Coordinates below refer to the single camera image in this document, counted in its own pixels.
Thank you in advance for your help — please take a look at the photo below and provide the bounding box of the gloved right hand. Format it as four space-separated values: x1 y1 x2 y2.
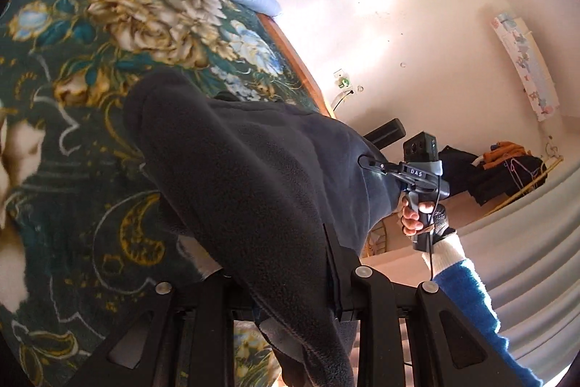
397 193 454 242

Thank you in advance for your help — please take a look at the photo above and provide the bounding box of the black and white fleece jacket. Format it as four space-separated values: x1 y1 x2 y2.
123 69 400 386

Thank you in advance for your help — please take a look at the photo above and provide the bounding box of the wall air conditioner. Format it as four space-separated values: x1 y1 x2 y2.
490 13 559 123

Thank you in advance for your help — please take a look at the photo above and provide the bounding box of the pile of dark clothes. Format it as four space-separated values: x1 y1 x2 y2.
439 141 547 206

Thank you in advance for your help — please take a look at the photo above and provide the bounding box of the green floral blanket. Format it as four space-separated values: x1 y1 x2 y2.
1 0 323 386

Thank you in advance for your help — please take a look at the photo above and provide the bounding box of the wall power socket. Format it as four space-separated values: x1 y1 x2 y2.
334 72 351 89

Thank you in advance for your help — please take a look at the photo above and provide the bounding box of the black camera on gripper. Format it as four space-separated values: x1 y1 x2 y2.
403 132 439 163

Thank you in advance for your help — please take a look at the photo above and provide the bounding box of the orange wooden headboard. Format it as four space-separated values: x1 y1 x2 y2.
257 14 335 119

